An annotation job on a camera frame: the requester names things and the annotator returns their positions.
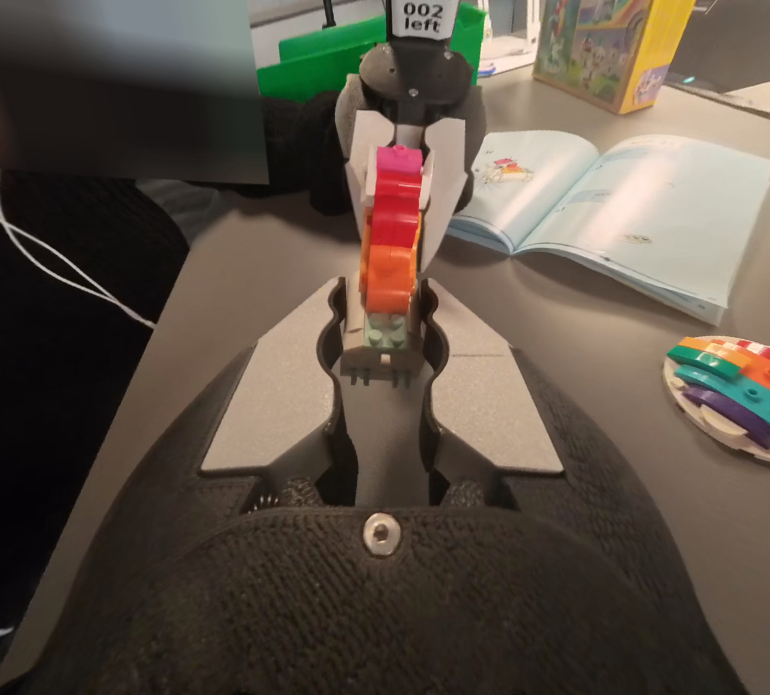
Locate white papers stack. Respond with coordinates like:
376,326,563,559
480,36,537,77

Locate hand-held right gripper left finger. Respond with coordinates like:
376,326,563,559
200,277,349,477

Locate person's black clothing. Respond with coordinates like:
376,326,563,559
0,170,191,675

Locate yellow lego set box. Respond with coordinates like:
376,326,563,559
532,0,721,116

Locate round rainbow lego disc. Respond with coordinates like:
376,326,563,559
663,335,770,462

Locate white cord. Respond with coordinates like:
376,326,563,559
0,219,158,330

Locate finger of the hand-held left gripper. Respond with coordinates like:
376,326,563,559
414,119,469,276
344,108,399,264

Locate rainbow lego model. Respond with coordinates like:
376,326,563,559
340,144,438,388

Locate green plastic bin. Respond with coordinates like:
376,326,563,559
257,5,489,104

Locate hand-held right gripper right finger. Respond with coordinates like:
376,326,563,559
420,279,566,477

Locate open lego instruction booklet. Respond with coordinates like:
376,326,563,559
447,131,770,327

